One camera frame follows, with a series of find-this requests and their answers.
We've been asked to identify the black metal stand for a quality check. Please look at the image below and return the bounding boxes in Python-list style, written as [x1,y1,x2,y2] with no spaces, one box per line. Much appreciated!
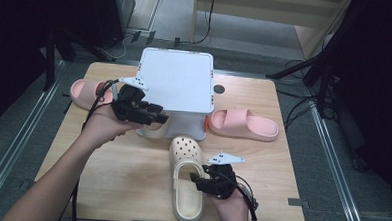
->
[42,27,59,92]

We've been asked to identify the black hanging cable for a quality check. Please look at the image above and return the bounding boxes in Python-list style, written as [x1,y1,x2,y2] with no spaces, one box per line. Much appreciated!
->
[194,0,218,46]

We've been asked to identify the cream clog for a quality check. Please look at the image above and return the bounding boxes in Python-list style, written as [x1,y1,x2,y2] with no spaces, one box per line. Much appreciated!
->
[139,121,169,140]
[165,135,209,221]

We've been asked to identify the dark curtain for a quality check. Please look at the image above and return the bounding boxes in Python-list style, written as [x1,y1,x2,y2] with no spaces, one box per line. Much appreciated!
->
[0,0,100,139]
[319,0,392,200]

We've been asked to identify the black cabinet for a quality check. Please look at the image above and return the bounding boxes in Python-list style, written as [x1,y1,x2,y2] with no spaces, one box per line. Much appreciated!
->
[86,0,137,51]

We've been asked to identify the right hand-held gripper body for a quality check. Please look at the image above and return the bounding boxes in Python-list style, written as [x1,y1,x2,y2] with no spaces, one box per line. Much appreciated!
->
[199,151,246,201]

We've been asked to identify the light wooden shelf unit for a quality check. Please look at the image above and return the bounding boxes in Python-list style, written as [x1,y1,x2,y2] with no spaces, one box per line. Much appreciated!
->
[189,0,353,62]

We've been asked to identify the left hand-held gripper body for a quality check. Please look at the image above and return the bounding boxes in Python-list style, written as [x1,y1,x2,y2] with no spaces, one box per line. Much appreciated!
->
[109,75,150,124]

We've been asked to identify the metal floor rail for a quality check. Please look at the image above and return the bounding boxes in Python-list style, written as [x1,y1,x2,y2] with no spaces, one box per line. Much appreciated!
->
[302,100,373,221]
[0,58,67,216]

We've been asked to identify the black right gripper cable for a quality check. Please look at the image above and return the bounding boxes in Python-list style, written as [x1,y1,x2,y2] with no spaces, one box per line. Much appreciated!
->
[223,171,261,221]

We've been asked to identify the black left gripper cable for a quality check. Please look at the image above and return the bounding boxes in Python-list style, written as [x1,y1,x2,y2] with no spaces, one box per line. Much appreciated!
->
[69,78,120,221]

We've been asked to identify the black floor cable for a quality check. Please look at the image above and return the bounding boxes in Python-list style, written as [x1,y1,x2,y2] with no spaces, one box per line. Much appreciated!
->
[276,58,324,131]

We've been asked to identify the person's left hand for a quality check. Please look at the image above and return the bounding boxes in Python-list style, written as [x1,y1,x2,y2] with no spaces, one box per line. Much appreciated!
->
[80,102,142,152]

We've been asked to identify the pink slipper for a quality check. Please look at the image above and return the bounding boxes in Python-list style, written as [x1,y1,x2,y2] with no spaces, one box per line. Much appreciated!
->
[205,106,281,143]
[68,78,117,113]

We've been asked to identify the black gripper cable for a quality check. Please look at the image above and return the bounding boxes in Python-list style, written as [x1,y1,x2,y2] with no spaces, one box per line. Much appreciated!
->
[223,171,261,221]
[69,78,120,221]

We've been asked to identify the person's right hand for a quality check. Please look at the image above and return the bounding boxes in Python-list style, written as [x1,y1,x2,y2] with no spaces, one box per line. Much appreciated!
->
[208,189,253,221]

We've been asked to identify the black tripod stand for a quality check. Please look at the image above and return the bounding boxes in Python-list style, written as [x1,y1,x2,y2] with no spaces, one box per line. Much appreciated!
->
[263,43,342,122]

